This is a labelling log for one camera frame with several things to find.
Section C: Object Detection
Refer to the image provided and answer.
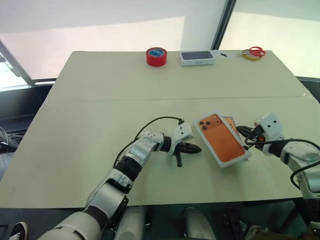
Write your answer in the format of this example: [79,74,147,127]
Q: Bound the black sneaker white laces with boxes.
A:
[9,221,29,240]

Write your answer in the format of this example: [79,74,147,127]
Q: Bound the closed white phone box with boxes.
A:
[178,50,217,67]

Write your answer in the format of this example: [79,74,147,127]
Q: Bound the white window handle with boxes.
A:
[0,54,22,77]

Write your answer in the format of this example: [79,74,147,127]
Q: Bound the dark slanted window frame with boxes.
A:
[0,39,36,87]

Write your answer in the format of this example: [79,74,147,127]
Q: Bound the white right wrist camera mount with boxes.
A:
[253,112,286,156]

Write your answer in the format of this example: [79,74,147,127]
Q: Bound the orange smartphone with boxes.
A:
[225,117,242,139]

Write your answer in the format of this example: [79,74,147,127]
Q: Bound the orange phone box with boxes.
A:
[193,109,253,169]

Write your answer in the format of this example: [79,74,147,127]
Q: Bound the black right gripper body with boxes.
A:
[246,126,266,149]

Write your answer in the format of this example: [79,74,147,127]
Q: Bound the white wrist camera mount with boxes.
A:
[169,120,195,156]
[253,112,286,156]

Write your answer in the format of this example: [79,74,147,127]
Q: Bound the yellow tape roll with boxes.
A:
[241,49,262,62]

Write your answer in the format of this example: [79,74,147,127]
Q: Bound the red handled scissors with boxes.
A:
[241,46,267,57]

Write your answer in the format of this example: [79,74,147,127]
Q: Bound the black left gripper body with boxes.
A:
[174,141,187,156]

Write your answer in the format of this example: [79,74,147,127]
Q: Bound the black window frame pillar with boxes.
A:
[211,0,237,51]

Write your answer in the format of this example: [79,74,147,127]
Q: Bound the red tape roll blue label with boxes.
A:
[145,46,168,68]

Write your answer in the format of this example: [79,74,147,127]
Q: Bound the white paper card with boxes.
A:
[212,49,235,60]

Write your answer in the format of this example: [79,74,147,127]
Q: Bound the white rounded leg cover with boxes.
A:
[113,206,151,240]
[184,206,217,240]

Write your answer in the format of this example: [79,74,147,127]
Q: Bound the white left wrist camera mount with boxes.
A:
[169,120,195,156]

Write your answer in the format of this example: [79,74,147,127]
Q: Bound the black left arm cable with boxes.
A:
[112,116,185,170]

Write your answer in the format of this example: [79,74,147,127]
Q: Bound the tan shoe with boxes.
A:
[244,224,269,239]

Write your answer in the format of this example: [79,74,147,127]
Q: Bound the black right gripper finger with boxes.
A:
[236,125,254,137]

